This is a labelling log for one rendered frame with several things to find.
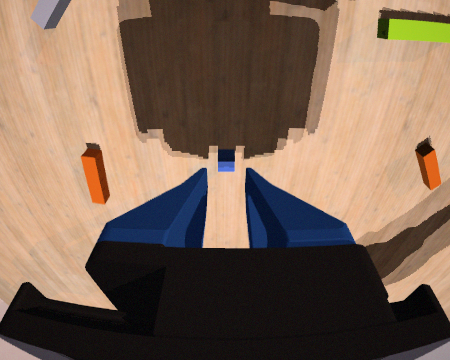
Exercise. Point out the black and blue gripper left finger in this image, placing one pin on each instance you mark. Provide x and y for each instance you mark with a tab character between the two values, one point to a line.
165	218

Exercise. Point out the lime green rectangular bar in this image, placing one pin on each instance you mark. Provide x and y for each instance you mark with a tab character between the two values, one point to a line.
398	29

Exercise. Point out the orange rod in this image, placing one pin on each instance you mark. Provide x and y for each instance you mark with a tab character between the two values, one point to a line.
93	164
428	164

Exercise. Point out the grey rod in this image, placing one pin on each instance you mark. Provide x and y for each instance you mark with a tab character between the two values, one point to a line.
48	13

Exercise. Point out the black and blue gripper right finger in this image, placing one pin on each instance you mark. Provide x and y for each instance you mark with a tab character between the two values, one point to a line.
288	220

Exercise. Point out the small blue cube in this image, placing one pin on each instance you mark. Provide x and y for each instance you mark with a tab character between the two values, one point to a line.
226	160

